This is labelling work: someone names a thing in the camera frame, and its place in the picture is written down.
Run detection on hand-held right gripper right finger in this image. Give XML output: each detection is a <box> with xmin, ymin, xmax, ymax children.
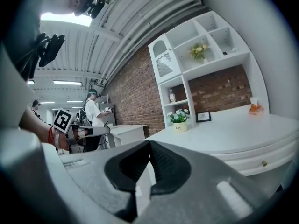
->
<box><xmin>137</xmin><ymin>140</ymin><xmax>289</xmax><ymax>224</ymax></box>

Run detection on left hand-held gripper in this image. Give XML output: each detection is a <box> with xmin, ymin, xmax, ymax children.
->
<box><xmin>51</xmin><ymin>107</ymin><xmax>111</xmax><ymax>154</ymax></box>

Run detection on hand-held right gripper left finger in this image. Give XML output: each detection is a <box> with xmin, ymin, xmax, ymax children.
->
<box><xmin>58</xmin><ymin>140</ymin><xmax>150</xmax><ymax>223</ymax></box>

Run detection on white desk drawer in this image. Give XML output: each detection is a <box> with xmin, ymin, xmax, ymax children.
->
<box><xmin>216</xmin><ymin>146</ymin><xmax>296</xmax><ymax>177</ymax></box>

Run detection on person's left forearm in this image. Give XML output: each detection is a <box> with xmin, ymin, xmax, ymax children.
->
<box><xmin>18</xmin><ymin>105</ymin><xmax>70</xmax><ymax>152</ymax></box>

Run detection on white desk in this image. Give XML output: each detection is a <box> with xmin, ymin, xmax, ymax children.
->
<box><xmin>142</xmin><ymin>103</ymin><xmax>299</xmax><ymax>197</ymax></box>

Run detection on grey metal cabinet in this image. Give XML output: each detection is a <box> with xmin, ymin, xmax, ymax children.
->
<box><xmin>98</xmin><ymin>102</ymin><xmax>117</xmax><ymax>126</ymax></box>

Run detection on small white table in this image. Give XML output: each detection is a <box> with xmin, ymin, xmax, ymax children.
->
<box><xmin>105</xmin><ymin>124</ymin><xmax>148</xmax><ymax>148</ymax></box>

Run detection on white and blue potted flowers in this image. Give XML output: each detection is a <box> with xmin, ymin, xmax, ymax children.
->
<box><xmin>166</xmin><ymin>108</ymin><xmax>190</xmax><ymax>133</ymax></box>

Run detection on white hutch shelf unit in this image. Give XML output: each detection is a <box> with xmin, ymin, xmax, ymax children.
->
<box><xmin>148</xmin><ymin>10</ymin><xmax>271</xmax><ymax>128</ymax></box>

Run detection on black chest-mounted device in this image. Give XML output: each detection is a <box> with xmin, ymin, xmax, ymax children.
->
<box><xmin>34</xmin><ymin>32</ymin><xmax>66</xmax><ymax>68</ymax></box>

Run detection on orange tissue box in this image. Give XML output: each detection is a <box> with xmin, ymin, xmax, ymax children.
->
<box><xmin>248</xmin><ymin>97</ymin><xmax>265</xmax><ymax>115</ymax></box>

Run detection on large ceiling light panel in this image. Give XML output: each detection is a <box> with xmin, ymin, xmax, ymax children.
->
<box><xmin>40</xmin><ymin>11</ymin><xmax>93</xmax><ymax>28</ymax></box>

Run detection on person's dark clothed torso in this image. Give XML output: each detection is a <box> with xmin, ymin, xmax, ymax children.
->
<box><xmin>0</xmin><ymin>0</ymin><xmax>42</xmax><ymax>81</ymax></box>

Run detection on white ceiling pipes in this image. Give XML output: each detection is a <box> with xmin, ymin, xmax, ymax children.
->
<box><xmin>99</xmin><ymin>0</ymin><xmax>207</xmax><ymax>85</ymax></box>

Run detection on yellow flower bouquet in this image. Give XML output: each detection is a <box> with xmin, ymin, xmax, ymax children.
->
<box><xmin>188</xmin><ymin>41</ymin><xmax>210</xmax><ymax>64</ymax></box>

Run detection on red string bracelet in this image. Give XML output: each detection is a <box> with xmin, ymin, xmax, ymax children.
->
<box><xmin>47</xmin><ymin>126</ymin><xmax>55</xmax><ymax>145</ymax></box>

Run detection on black picture frame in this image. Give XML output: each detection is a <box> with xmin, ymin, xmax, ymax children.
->
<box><xmin>195</xmin><ymin>111</ymin><xmax>212</xmax><ymax>123</ymax></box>

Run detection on black head-mounted camera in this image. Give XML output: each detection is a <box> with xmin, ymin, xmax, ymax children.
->
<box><xmin>85</xmin><ymin>0</ymin><xmax>106</xmax><ymax>20</ymax></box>

